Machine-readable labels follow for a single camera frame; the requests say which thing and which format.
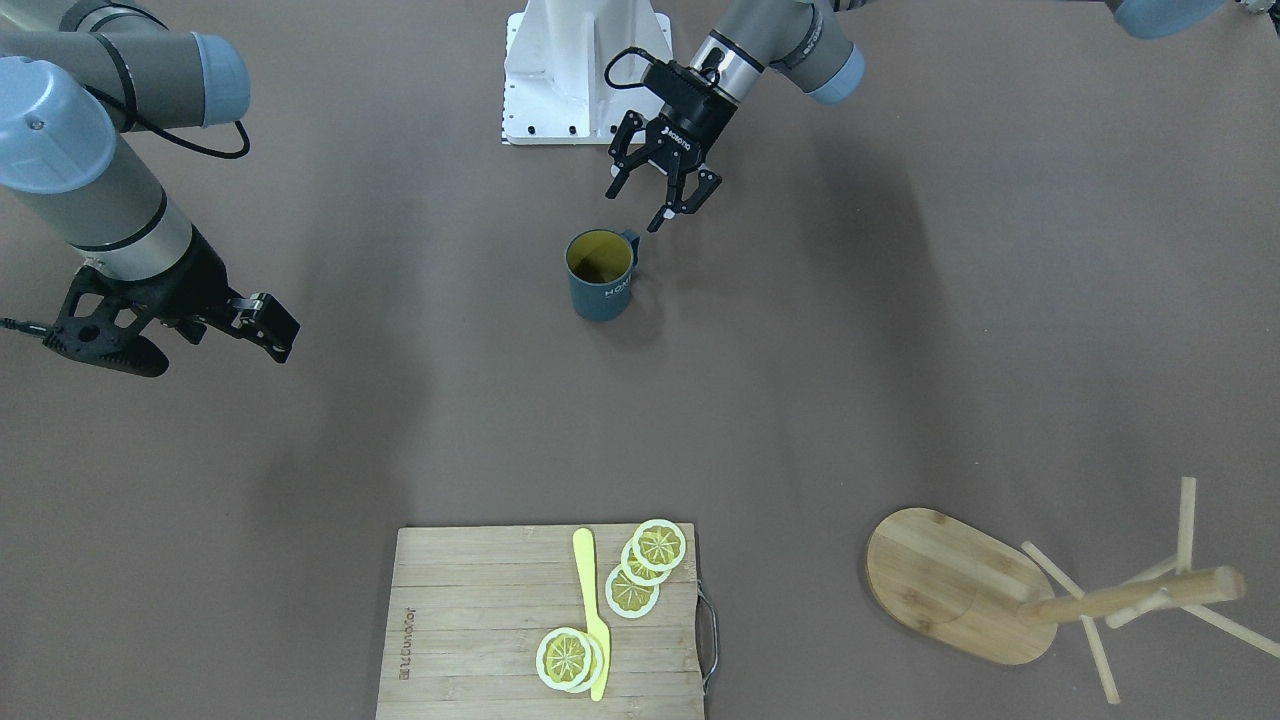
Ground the lemon slice middle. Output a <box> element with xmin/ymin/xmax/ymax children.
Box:
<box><xmin>620</xmin><ymin>541</ymin><xmax>671</xmax><ymax>587</ymax></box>

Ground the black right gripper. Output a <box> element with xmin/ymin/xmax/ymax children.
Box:
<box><xmin>140</xmin><ymin>228</ymin><xmax>300</xmax><ymax>364</ymax></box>

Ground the bamboo cutting board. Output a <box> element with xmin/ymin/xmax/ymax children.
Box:
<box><xmin>376</xmin><ymin>520</ymin><xmax>721</xmax><ymax>719</ymax></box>

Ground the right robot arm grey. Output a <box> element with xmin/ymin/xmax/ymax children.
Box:
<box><xmin>1</xmin><ymin>1</ymin><xmax>300</xmax><ymax>377</ymax></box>

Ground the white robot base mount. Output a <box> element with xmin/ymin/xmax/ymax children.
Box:
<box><xmin>500</xmin><ymin>1</ymin><xmax>673</xmax><ymax>146</ymax></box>

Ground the dark teal mug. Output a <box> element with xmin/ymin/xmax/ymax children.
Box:
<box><xmin>564</xmin><ymin>229</ymin><xmax>640</xmax><ymax>322</ymax></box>

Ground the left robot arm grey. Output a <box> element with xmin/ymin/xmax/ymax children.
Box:
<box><xmin>604</xmin><ymin>1</ymin><xmax>867</xmax><ymax>232</ymax></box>

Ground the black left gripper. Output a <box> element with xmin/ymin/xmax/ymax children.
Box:
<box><xmin>605</xmin><ymin>60</ymin><xmax>737</xmax><ymax>233</ymax></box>

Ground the lemon slice lower of three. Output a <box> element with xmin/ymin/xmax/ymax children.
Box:
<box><xmin>605</xmin><ymin>565</ymin><xmax>660</xmax><ymax>619</ymax></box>

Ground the yellow plastic knife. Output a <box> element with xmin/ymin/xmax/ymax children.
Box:
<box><xmin>572</xmin><ymin>527</ymin><xmax>612</xmax><ymax>702</ymax></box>

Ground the lemon slice under front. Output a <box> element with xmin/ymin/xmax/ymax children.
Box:
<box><xmin>566</xmin><ymin>633</ymin><xmax>605</xmax><ymax>694</ymax></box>

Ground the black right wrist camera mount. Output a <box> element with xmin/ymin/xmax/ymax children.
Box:
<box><xmin>42</xmin><ymin>265</ymin><xmax>170</xmax><ymax>378</ymax></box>

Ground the wooden cup storage rack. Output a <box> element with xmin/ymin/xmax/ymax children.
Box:
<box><xmin>864</xmin><ymin>477</ymin><xmax>1277</xmax><ymax>705</ymax></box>

